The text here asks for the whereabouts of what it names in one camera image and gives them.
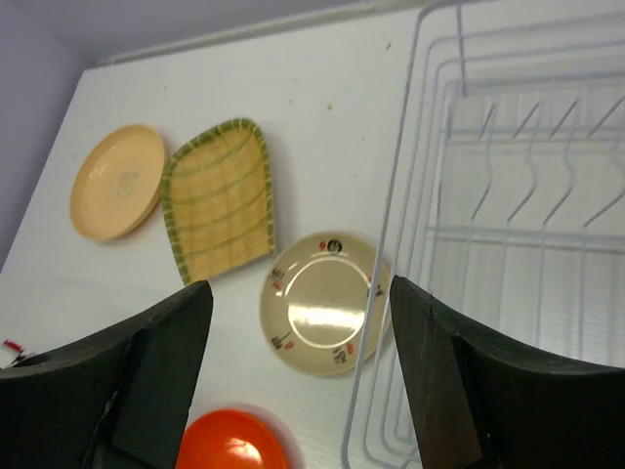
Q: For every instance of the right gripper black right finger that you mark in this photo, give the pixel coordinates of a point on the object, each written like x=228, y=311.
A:
x=481, y=399

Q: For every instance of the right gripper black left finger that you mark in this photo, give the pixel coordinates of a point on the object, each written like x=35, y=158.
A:
x=118, y=398

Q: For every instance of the orange round plate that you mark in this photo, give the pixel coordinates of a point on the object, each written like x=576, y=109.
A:
x=230, y=438

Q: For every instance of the small beige patterned plate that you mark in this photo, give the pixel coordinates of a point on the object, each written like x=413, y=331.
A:
x=314, y=308

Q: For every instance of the round yellow plate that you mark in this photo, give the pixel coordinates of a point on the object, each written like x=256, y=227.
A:
x=118, y=184

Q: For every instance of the green yellow woven-pattern plate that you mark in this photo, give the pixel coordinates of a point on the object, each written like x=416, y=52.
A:
x=217, y=200

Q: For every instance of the white wire dish rack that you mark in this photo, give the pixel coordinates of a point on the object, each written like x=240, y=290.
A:
x=506, y=197

